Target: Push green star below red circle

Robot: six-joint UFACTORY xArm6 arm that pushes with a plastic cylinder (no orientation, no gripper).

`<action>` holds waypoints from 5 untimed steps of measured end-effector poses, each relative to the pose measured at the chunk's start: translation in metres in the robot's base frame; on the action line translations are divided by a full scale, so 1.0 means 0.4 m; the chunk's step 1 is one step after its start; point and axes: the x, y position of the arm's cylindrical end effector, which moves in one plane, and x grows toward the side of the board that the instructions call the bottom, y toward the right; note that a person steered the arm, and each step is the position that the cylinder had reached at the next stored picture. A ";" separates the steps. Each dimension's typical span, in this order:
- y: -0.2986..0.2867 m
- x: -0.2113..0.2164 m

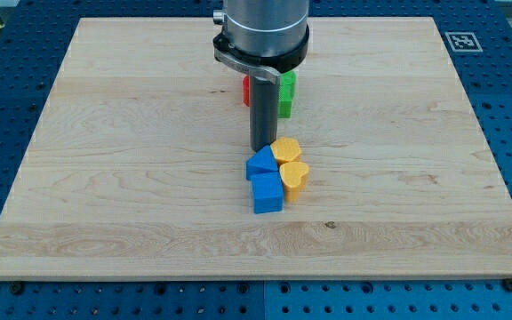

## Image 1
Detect green star block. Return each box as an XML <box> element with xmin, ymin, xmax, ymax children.
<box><xmin>278</xmin><ymin>70</ymin><xmax>297</xmax><ymax>118</ymax></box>

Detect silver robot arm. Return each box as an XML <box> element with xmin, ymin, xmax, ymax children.
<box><xmin>212</xmin><ymin>0</ymin><xmax>309</xmax><ymax>84</ymax></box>

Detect wooden board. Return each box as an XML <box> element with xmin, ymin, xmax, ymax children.
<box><xmin>0</xmin><ymin>17</ymin><xmax>512</xmax><ymax>281</ymax></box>

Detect white fiducial marker tag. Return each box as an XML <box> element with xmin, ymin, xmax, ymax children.
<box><xmin>444</xmin><ymin>31</ymin><xmax>483</xmax><ymax>52</ymax></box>

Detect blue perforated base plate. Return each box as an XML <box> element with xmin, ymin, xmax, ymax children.
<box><xmin>0</xmin><ymin>0</ymin><xmax>512</xmax><ymax>319</ymax></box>

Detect yellow heart block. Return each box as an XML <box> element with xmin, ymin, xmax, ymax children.
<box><xmin>279</xmin><ymin>162</ymin><xmax>309</xmax><ymax>202</ymax></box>

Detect blue triangle block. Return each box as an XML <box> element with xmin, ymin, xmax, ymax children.
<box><xmin>245</xmin><ymin>145</ymin><xmax>278</xmax><ymax>180</ymax></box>

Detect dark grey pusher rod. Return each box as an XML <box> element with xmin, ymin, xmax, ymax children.
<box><xmin>249</xmin><ymin>76</ymin><xmax>280</xmax><ymax>151</ymax></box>

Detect red circle block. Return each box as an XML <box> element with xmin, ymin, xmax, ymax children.
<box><xmin>243</xmin><ymin>76</ymin><xmax>250</xmax><ymax>107</ymax></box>

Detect yellow hexagon block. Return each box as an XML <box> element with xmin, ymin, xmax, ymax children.
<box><xmin>270</xmin><ymin>137</ymin><xmax>302</xmax><ymax>165</ymax></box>

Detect blue cube block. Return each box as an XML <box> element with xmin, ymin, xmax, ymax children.
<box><xmin>250</xmin><ymin>172</ymin><xmax>284</xmax><ymax>214</ymax></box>

